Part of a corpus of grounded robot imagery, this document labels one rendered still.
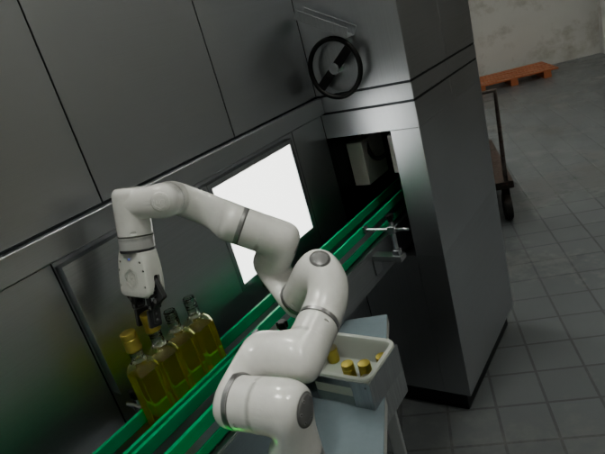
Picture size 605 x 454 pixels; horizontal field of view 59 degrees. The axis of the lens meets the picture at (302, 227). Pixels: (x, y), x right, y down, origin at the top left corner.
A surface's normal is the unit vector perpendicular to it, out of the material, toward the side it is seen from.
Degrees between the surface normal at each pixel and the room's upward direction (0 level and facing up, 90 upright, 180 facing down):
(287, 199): 90
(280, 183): 90
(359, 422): 0
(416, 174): 90
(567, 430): 0
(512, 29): 90
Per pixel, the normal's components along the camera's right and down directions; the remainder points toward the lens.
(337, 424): -0.26, -0.90
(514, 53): -0.15, 0.39
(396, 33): -0.53, 0.43
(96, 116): 0.81, -0.01
